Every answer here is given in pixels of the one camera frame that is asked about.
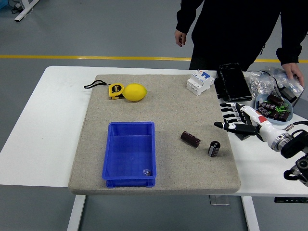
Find person's right hand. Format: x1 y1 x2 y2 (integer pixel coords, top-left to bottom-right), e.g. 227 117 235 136
174 29 187 48

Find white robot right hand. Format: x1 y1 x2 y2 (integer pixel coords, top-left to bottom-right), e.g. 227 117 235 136
213 102 280 144

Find person's left hand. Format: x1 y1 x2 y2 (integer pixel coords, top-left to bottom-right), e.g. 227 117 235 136
282 62 305 87

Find blue plastic box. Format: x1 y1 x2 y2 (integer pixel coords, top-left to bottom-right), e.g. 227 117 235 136
102 121 157 188

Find clear bag of blue parts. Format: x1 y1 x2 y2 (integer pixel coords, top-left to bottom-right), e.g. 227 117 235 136
264 65 304 97

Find light blue bowl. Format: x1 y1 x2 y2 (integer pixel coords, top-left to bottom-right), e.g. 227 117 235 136
255 93 294 126

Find small black charger block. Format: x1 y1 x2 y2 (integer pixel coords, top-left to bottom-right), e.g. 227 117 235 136
234 131 252 141

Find black power adapter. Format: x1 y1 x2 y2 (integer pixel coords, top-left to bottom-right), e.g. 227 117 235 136
280 86 298 104

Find clear bag of washers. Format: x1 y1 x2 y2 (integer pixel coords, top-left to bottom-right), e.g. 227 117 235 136
245 70 277 100

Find white circuit breaker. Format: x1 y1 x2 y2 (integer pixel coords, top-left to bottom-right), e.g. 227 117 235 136
186 69 215 97

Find person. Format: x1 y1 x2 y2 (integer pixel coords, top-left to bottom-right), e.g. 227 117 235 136
174 0 308 73

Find black glossy device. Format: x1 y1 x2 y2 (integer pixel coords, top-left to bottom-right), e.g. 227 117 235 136
213 63 253 103

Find yellow lemon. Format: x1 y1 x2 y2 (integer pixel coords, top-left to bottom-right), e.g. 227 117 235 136
123 83 148 102

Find grey-brown table mat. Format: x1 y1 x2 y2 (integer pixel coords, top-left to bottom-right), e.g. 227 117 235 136
68 74 242 196

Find black table control panel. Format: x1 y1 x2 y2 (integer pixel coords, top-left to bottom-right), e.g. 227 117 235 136
274 196 308 204

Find yellow tape measure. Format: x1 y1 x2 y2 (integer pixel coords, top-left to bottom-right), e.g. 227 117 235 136
83 80 125 101

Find white table leg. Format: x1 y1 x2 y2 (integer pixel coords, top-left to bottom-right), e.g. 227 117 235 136
241 196 260 231
66 194 87 231

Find metal bracket under table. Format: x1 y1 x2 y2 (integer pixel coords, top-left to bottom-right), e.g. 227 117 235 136
208 195 231 206

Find white background table frame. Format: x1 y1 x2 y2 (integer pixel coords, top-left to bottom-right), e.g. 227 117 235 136
14 0 40 23

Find black background cables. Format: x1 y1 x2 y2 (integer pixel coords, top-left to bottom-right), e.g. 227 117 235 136
8 0 25 14

